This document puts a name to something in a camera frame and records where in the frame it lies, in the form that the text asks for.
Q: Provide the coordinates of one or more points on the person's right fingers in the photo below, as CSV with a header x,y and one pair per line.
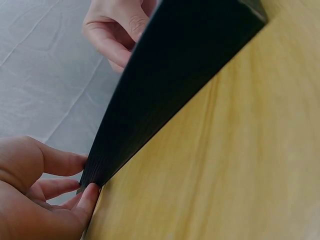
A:
x,y
112,47

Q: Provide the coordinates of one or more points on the person's left hand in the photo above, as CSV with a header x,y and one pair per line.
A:
x,y
22,200

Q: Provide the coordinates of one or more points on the person's right hand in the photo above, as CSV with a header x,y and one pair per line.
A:
x,y
110,30

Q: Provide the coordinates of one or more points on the black framed cork board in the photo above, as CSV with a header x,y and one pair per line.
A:
x,y
175,75

